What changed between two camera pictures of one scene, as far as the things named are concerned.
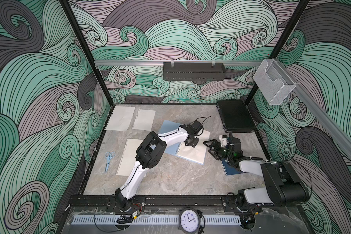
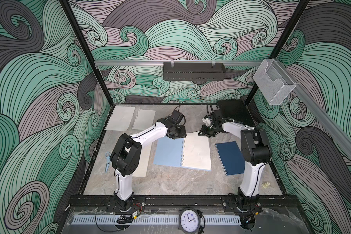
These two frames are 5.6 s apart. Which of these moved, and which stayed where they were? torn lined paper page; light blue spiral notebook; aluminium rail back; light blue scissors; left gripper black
Moved: left gripper black; light blue spiral notebook
Stayed: light blue scissors; aluminium rail back; torn lined paper page
